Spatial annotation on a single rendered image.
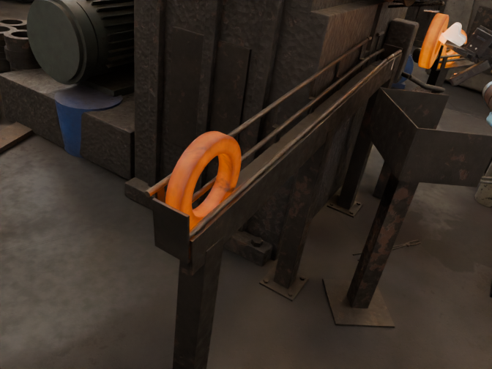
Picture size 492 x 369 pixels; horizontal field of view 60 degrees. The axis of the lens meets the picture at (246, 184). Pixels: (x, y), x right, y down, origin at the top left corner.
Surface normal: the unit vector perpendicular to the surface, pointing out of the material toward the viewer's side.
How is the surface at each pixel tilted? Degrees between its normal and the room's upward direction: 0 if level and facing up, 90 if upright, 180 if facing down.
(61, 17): 90
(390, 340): 0
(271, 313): 0
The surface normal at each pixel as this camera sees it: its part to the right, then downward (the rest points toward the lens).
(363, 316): 0.13, -0.84
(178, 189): -0.44, 0.08
